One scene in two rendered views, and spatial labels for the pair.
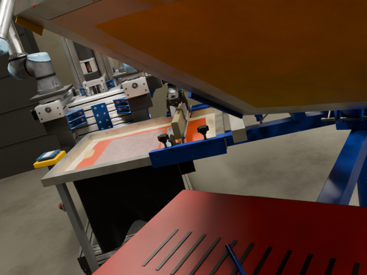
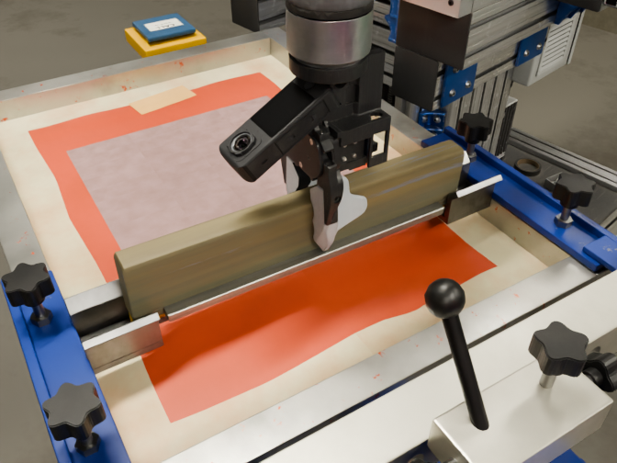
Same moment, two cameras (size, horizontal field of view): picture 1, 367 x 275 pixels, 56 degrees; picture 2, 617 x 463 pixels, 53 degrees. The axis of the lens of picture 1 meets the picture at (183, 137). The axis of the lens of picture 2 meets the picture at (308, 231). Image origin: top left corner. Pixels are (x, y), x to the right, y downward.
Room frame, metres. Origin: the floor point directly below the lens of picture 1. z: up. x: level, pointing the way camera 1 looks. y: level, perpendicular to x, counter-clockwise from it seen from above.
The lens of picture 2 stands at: (1.23, -0.41, 1.46)
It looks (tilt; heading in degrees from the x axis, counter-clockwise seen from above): 40 degrees down; 50
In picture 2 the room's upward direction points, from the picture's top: straight up
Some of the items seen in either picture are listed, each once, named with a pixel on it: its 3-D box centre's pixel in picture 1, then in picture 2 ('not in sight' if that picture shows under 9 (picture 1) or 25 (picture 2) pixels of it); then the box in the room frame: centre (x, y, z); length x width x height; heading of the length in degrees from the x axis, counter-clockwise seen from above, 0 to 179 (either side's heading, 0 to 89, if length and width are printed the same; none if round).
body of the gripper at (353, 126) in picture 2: (174, 90); (333, 110); (1.59, -0.02, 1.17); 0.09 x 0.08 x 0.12; 171
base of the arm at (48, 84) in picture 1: (48, 83); not in sight; (2.12, 0.69, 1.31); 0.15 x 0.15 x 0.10
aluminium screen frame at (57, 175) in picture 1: (143, 139); (230, 179); (1.59, 0.19, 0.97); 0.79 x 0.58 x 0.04; 81
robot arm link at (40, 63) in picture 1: (40, 64); not in sight; (2.12, 0.70, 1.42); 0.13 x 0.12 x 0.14; 67
